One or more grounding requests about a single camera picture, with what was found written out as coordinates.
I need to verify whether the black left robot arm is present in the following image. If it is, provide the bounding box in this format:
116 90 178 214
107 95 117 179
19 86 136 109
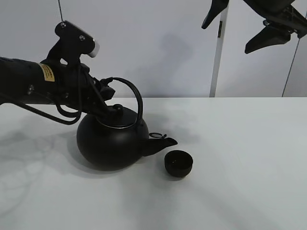
0 57 115 116

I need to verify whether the small black teacup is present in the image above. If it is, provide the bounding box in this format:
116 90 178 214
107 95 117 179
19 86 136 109
164 150 194 178

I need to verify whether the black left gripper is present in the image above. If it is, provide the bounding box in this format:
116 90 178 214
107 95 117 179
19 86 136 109
54 62 115 117

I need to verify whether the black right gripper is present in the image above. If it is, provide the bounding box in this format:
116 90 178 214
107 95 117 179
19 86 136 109
201 0 307 54

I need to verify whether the black round teapot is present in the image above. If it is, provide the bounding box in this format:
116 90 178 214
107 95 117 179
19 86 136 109
76 77 178 171

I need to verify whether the white vertical wall post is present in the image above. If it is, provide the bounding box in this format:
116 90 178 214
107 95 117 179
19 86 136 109
209 6 229 98

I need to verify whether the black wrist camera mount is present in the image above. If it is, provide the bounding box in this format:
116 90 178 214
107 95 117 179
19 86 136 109
47 21 100 67

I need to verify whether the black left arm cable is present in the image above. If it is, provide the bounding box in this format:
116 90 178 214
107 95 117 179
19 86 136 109
4 64 96 125

